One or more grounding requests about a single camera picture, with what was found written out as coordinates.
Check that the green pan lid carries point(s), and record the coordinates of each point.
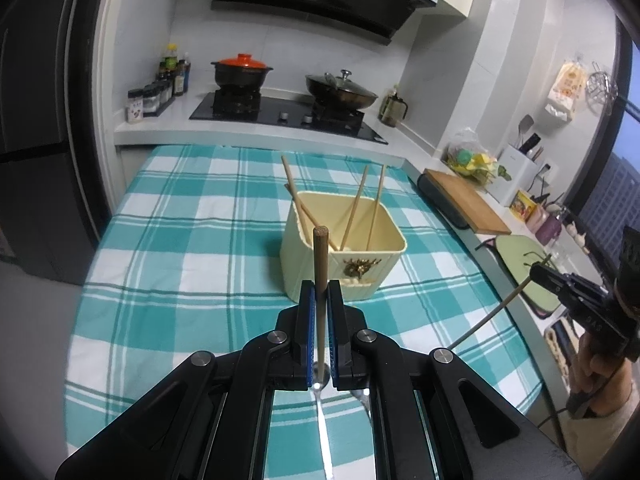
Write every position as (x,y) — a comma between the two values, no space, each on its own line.
(515,260)

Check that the yellow cap sauce bottle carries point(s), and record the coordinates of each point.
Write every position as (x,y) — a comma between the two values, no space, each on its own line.
(170,62)

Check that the large oval steel spoon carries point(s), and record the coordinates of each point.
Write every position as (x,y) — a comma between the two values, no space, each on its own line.
(362,400)

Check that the yellow printed box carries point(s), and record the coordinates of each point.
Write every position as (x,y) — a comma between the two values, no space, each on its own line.
(521,205)

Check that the grey spatula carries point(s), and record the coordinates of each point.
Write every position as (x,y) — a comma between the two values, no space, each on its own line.
(526,125)

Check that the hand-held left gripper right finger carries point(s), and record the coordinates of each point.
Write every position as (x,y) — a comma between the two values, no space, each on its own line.
(334,335)

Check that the black wok glass lid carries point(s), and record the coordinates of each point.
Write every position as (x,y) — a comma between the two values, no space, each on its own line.
(340,90)

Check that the dark window frame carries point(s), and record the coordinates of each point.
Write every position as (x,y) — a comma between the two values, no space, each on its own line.
(612,160)

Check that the garlic bulbs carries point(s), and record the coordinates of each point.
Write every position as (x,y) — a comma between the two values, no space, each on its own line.
(577,232)

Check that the black tray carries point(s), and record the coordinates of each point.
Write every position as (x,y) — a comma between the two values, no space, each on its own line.
(440,205)

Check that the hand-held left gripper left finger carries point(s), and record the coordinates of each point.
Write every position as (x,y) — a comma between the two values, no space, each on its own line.
(310,330)

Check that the hanging printed paper pack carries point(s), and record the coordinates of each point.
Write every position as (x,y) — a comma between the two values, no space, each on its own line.
(565,90)

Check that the dark glass pitcher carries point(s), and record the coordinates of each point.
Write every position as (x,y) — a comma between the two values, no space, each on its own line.
(393,107)

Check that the cream plastic utensil container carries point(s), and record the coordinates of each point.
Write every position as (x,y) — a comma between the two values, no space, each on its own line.
(380,270)

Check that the black clay pot orange lid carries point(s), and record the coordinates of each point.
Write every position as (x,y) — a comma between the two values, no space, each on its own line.
(240,72)

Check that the pink cup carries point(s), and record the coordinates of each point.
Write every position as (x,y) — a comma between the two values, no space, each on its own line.
(537,217)

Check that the purple cup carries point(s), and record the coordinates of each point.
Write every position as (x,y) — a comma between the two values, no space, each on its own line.
(549,230)

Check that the dark sauce bottle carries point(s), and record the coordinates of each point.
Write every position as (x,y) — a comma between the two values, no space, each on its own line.
(182,77)

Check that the plastic bag of sponges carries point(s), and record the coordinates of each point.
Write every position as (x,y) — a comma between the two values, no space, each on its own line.
(472,160)

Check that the black gas stove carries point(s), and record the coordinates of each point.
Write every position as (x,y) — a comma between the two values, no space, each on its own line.
(280,112)

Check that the teal plaid tablecloth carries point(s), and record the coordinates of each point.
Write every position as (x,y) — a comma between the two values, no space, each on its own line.
(175,260)

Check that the white knife holder box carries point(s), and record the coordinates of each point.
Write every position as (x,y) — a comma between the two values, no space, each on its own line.
(512,175)

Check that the person's right hand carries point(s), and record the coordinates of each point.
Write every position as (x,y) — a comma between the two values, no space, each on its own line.
(592,365)

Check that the wooden beaded roller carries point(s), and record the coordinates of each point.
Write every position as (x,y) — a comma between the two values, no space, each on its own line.
(556,347)

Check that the wooden cutting board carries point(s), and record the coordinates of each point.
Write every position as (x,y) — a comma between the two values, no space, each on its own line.
(465,200)

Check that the row of spice jars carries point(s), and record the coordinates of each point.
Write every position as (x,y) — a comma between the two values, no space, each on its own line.
(136,107)

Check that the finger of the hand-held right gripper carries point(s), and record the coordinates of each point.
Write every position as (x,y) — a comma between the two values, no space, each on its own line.
(575,281)
(565,295)

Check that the white wall socket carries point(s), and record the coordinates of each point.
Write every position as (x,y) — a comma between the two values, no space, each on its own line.
(547,171)

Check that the dark grey refrigerator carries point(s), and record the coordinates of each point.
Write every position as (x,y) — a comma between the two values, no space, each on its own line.
(40,110)

